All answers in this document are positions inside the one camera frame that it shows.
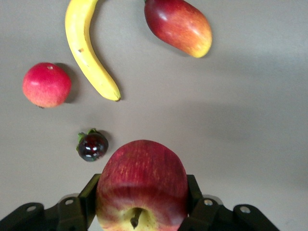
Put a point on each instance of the red yellow mango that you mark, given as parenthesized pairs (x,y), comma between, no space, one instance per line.
(178,24)

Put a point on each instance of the red yellow apple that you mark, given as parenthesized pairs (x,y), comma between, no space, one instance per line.
(142,180)

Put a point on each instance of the round red apple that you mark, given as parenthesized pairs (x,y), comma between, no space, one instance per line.
(47,85)

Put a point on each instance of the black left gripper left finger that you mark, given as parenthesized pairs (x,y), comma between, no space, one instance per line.
(72,214)

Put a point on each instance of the brown table mat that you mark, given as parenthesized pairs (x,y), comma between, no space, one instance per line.
(216,108)

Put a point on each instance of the dark purple mangosteen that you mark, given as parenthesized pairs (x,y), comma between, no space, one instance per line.
(92,146)

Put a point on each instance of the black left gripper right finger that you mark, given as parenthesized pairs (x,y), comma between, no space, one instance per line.
(207,216)

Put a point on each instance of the yellow banana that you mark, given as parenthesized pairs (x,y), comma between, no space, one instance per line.
(81,48)

